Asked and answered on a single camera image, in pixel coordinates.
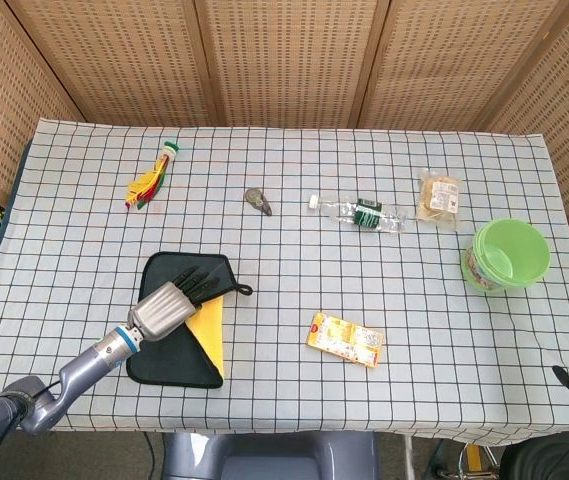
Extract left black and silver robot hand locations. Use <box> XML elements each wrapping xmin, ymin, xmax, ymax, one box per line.
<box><xmin>127</xmin><ymin>259</ymin><xmax>231</xmax><ymax>344</ymax></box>

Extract grey cloth with yellow back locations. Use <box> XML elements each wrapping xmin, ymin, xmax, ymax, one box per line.
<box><xmin>125</xmin><ymin>251</ymin><xmax>254</xmax><ymax>390</ymax></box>

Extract black covered robot base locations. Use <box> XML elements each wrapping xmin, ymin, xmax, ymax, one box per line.
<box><xmin>501</xmin><ymin>425</ymin><xmax>569</xmax><ymax>480</ymax></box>

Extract colourful feather shuttlecock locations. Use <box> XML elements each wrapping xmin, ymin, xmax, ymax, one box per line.
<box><xmin>124</xmin><ymin>141</ymin><xmax>181</xmax><ymax>212</ymax></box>

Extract green plastic bowl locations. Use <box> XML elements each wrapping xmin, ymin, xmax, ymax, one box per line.
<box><xmin>472</xmin><ymin>218</ymin><xmax>551</xmax><ymax>287</ymax></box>

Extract printed tub with green rim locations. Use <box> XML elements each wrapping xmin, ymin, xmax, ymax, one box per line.
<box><xmin>460</xmin><ymin>244</ymin><xmax>508</xmax><ymax>295</ymax></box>

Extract grey plastic stool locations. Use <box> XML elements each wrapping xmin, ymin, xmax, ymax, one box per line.
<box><xmin>162</xmin><ymin>430</ymin><xmax>380</xmax><ymax>480</ymax></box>

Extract yellow snack package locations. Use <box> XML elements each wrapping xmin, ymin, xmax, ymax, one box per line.
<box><xmin>305</xmin><ymin>311</ymin><xmax>386</xmax><ymax>369</ymax></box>

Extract white checked tablecloth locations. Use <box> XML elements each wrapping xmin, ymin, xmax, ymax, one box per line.
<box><xmin>0</xmin><ymin>117</ymin><xmax>569</xmax><ymax>448</ymax></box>

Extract clear plastic bottle green label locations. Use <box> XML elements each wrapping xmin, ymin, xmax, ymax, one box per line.
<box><xmin>307</xmin><ymin>194</ymin><xmax>409</xmax><ymax>235</ymax></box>

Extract clear packet of biscuits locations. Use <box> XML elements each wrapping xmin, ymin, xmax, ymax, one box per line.
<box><xmin>415</xmin><ymin>168</ymin><xmax>464</xmax><ymax>231</ymax></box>

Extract wooden woven folding screen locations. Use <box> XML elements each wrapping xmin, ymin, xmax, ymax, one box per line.
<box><xmin>0</xmin><ymin>0</ymin><xmax>569</xmax><ymax>296</ymax></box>

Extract black floor cable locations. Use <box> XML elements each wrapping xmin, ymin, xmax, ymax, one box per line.
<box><xmin>142</xmin><ymin>430</ymin><xmax>158</xmax><ymax>480</ymax></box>

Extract metal stool frame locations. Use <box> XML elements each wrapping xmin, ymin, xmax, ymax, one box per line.
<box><xmin>431</xmin><ymin>437</ymin><xmax>503</xmax><ymax>480</ymax></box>

